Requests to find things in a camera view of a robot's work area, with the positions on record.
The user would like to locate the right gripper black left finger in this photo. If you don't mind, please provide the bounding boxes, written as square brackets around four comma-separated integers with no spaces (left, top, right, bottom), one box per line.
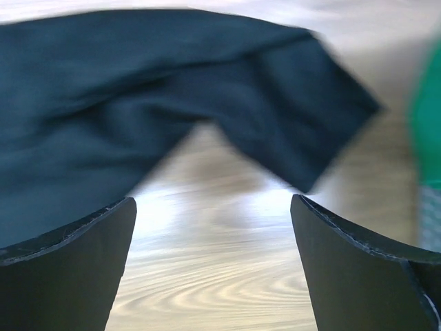
[1,197,137,331]

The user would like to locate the black t shirt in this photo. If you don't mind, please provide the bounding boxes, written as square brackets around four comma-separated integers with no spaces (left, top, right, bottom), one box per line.
[1,9,380,247]

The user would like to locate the green t shirt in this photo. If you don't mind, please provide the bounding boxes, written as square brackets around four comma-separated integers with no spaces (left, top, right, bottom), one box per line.
[409,36,440,190]

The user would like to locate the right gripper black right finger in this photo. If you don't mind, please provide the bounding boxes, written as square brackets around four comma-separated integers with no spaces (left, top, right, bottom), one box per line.
[290,194,440,331]

